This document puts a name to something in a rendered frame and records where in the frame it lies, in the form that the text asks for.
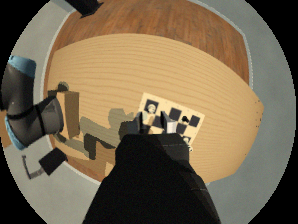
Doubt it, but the white chess rook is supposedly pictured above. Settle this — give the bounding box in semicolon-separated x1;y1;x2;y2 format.
148;104;155;113

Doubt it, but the chessboard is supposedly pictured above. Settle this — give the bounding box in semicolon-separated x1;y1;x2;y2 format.
138;93;205;145

